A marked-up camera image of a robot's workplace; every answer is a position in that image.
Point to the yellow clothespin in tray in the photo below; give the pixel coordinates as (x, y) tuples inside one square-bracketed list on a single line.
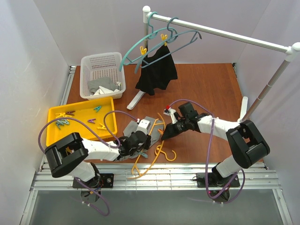
[(101, 127)]

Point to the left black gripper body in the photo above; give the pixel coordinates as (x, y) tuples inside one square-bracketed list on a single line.
[(145, 140)]

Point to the white laundry basket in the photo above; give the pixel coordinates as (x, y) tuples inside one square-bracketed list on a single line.
[(101, 65)]

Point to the white clothes rack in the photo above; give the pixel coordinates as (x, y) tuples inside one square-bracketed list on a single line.
[(218, 72)]

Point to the yellow hanger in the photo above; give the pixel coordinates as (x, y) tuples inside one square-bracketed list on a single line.
[(158, 151)]

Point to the purple clothespin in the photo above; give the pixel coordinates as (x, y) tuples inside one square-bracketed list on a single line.
[(91, 120), (71, 113)]

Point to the white cloth in basket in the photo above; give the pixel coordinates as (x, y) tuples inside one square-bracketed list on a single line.
[(102, 90)]

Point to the teal clothespin left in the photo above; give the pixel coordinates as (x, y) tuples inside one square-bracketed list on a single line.
[(62, 119)]

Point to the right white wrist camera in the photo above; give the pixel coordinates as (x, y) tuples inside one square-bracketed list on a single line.
[(175, 117)]

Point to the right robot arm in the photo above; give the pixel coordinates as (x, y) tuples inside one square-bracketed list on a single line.
[(246, 143)]

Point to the teal hanger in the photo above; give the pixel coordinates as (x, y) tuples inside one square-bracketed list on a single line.
[(150, 33)]

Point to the grey-blue hanger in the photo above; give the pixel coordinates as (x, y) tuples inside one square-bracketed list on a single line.
[(141, 61)]

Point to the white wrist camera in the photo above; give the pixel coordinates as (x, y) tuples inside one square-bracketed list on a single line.
[(175, 117), (143, 126)]

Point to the purple clothespin lower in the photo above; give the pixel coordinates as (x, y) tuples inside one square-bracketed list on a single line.
[(91, 120)]

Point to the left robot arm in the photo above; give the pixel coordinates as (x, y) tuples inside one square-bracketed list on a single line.
[(68, 156)]

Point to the aluminium rail frame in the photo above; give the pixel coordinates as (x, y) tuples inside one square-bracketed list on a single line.
[(165, 195)]

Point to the dark grey cloth in basket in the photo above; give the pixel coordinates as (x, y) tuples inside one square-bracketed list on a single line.
[(102, 81)]

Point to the light blue clothespin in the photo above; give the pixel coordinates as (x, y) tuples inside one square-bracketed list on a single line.
[(143, 154)]

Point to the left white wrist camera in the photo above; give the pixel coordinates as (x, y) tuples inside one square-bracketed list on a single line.
[(143, 126)]

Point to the grey underwear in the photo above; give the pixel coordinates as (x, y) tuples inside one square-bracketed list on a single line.
[(132, 126)]

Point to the black underwear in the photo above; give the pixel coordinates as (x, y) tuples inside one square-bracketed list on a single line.
[(157, 75)]

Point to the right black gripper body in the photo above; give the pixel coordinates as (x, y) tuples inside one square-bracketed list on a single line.
[(176, 126)]

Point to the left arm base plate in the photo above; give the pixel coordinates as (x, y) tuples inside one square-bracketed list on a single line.
[(94, 181)]

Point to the yellow clothespin right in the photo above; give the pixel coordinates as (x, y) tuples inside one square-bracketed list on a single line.
[(164, 38)]

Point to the yellow clothespin left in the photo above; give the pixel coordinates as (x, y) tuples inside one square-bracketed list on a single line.
[(143, 50)]

